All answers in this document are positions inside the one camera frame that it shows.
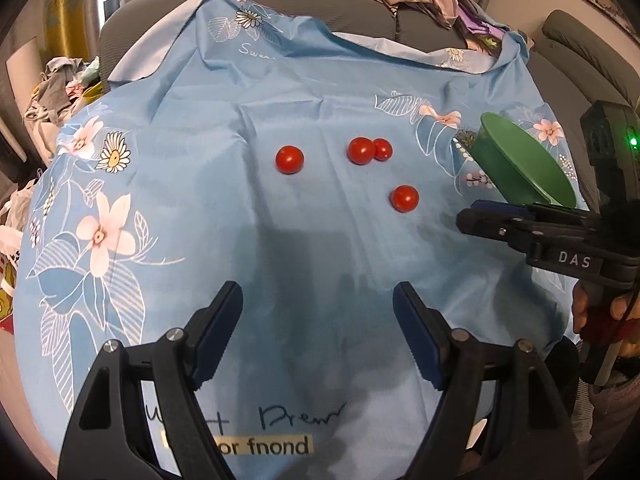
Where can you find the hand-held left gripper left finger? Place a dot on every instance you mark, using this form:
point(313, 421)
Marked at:
point(215, 340)

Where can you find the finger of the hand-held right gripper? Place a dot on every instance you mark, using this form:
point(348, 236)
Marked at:
point(560, 217)
point(495, 225)

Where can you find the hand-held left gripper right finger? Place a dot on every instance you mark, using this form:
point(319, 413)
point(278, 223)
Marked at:
point(420, 340)

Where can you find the green plastic bowl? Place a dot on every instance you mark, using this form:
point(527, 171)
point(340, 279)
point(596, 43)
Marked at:
point(520, 160)

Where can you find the small red cherry tomato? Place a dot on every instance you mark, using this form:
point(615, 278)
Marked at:
point(383, 149)

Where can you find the person's right hand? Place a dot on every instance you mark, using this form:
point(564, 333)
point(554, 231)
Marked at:
point(579, 310)

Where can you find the grey armchair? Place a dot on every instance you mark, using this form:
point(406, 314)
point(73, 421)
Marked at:
point(575, 55)

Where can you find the purple crumpled cloth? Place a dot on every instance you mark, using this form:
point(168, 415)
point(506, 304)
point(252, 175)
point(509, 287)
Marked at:
point(480, 25)

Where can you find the white plastic bags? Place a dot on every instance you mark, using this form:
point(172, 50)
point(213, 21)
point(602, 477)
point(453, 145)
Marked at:
point(12, 250)

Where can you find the blue floral blanket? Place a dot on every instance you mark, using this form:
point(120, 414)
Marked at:
point(225, 110)

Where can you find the pile of crumpled clothes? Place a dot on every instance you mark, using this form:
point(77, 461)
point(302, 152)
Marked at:
point(60, 87)

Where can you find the grey sofa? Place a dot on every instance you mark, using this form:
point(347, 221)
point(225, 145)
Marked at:
point(300, 0)

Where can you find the yellow patterned curtain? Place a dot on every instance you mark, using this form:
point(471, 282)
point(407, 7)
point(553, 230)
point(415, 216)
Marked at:
point(65, 5)

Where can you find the framed wall picture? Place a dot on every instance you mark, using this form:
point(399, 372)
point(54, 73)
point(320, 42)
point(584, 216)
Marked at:
point(612, 0)

